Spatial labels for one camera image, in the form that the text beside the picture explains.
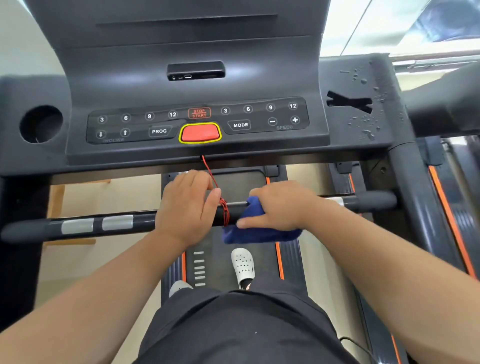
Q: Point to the person's right hand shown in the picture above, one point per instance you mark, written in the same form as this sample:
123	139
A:
288	206

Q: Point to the person's left hand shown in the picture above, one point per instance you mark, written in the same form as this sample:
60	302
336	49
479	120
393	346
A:
183	210

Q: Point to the blue cleaning cloth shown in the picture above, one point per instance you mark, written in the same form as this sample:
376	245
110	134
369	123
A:
258	236

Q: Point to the person's left forearm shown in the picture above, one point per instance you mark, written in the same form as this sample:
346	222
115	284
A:
93	300

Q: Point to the person's right forearm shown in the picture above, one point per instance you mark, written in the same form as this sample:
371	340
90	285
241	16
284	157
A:
405	281

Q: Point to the person's right white clog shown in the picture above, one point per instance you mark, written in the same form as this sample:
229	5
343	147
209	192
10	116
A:
243	266

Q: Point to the person's white clog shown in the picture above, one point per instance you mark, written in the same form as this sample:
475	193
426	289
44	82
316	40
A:
180	287
243	266

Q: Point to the person's left white clog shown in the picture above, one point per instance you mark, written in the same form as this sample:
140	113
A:
180	287

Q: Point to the person's black shorts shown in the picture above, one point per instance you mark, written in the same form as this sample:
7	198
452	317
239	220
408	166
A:
243	330

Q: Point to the neighbouring black treadmill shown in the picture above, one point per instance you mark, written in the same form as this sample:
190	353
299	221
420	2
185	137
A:
450	105

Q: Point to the metal window track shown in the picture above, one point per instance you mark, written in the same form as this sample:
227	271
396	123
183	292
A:
431	62

